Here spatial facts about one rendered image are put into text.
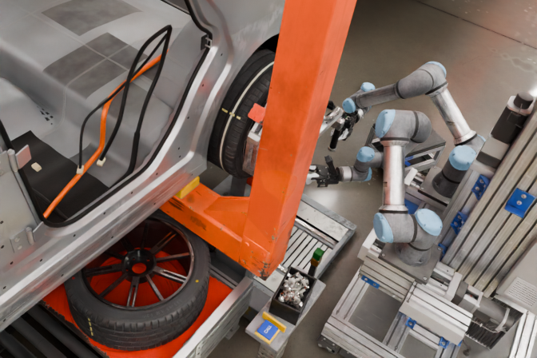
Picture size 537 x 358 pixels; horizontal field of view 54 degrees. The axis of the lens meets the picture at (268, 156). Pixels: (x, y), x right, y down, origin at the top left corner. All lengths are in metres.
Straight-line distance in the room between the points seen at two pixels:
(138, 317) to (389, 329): 1.25
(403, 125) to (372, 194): 1.59
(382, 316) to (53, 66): 2.06
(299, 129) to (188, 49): 0.84
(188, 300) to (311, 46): 1.29
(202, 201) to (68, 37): 1.09
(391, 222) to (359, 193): 1.56
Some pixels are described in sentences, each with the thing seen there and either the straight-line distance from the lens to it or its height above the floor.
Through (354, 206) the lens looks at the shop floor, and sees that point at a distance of 3.62.
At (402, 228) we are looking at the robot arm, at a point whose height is 1.03.
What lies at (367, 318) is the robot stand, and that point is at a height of 0.21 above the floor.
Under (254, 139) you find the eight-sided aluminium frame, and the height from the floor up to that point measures 0.96.
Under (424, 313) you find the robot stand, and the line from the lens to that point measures 2.36.
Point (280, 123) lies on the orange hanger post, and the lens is 1.84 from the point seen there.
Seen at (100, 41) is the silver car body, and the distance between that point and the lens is 2.88.
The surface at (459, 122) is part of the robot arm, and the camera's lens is 2.70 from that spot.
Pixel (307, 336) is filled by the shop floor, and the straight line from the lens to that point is 2.99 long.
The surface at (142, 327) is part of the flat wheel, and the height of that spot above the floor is 0.49.
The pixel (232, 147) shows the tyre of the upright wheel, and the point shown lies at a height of 0.90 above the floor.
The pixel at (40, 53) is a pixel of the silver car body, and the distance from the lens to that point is 2.86.
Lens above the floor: 2.59
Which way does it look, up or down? 43 degrees down
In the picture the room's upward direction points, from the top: 11 degrees clockwise
